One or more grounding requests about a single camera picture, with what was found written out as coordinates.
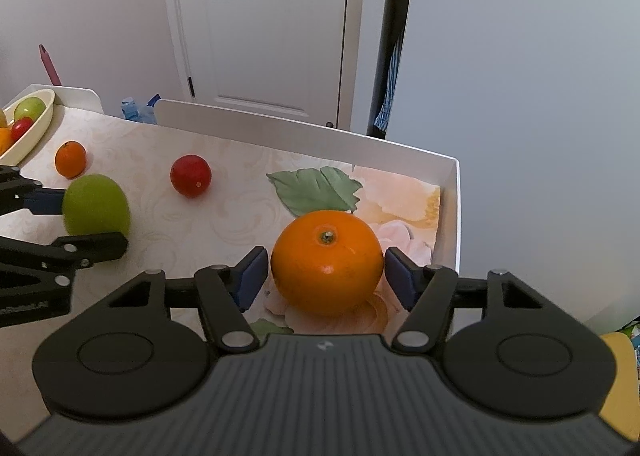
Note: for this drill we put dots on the colourful printed packet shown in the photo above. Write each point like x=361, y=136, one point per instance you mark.
x=632, y=338

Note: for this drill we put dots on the blue plastic bottles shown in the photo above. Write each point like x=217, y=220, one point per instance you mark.
x=137, y=109

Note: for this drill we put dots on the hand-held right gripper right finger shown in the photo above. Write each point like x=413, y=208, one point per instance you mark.
x=400, y=277

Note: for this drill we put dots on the white wardrobe door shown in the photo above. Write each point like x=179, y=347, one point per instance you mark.
x=525, y=111

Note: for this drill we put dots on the large orange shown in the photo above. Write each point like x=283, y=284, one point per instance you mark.
x=327, y=268
x=4, y=141

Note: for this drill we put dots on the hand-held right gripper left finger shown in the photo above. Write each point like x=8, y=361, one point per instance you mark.
x=252, y=277

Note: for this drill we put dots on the hanging clothes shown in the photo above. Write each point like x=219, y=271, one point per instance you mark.
x=392, y=81

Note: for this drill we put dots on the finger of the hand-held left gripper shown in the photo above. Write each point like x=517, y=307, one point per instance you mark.
x=80, y=248
x=46, y=201

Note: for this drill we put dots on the small tangerine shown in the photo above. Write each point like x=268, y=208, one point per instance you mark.
x=70, y=159

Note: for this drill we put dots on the white panel door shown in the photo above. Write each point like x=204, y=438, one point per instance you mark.
x=260, y=36

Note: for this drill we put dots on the cream oval cartoon plate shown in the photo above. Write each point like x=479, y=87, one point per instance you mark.
x=37, y=136

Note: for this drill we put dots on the green apple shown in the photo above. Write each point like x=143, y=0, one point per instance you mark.
x=95, y=206
x=30, y=109

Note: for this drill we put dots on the yellow stool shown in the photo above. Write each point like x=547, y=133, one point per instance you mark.
x=622, y=386

